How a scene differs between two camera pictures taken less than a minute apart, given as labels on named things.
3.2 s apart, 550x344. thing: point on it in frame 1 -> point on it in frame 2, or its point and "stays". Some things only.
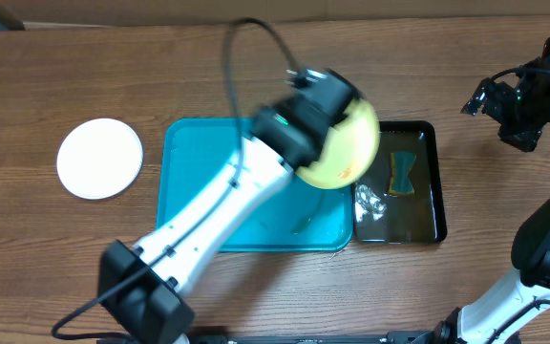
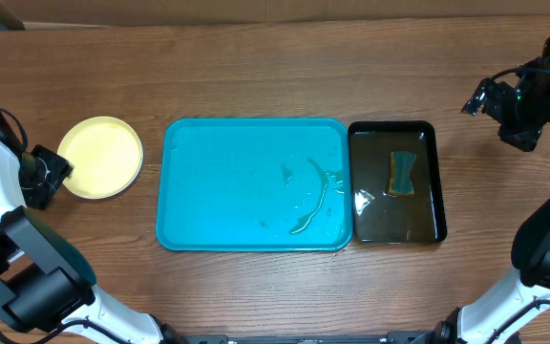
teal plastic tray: (296, 216) stays
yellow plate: (348, 152) -> (106, 156)
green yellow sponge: (400, 163) stays
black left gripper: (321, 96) -> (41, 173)
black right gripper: (490, 98) stays
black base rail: (399, 337) stays
